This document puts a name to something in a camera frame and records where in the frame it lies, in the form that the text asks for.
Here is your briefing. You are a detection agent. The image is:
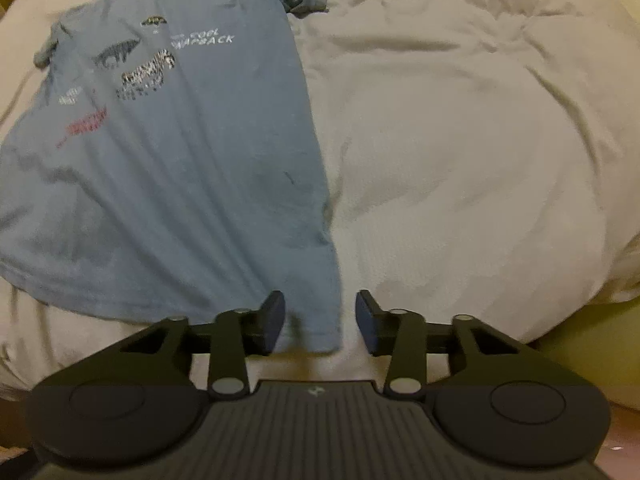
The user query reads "white bed sheet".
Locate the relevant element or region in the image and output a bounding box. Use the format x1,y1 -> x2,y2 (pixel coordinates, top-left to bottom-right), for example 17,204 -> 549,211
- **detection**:
0,0 -> 640,406

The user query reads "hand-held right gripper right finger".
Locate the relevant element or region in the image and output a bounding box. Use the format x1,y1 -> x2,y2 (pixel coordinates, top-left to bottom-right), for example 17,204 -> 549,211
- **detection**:
355,290 -> 524,397

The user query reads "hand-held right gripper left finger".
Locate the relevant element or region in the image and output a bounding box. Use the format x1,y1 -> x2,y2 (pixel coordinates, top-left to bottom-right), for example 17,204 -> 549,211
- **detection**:
116,290 -> 287,401

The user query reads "blue printed t-shirt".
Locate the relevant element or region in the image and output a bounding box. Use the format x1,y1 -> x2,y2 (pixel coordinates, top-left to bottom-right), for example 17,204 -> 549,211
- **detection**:
0,0 -> 346,356

